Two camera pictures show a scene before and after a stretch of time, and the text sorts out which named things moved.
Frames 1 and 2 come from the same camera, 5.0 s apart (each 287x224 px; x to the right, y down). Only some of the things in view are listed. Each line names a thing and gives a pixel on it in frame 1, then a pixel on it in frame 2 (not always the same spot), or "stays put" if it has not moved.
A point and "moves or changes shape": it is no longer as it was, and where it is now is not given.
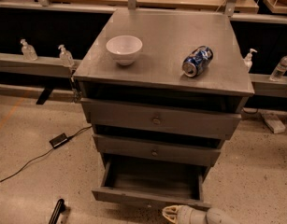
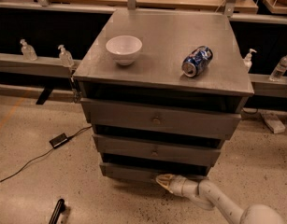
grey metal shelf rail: (48, 66) stays put
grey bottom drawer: (165, 184) moves or changes shape
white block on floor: (273, 122) stays put
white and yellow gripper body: (191, 216) → (180, 185)
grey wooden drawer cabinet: (147, 117) stays put
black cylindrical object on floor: (59, 208) stays put
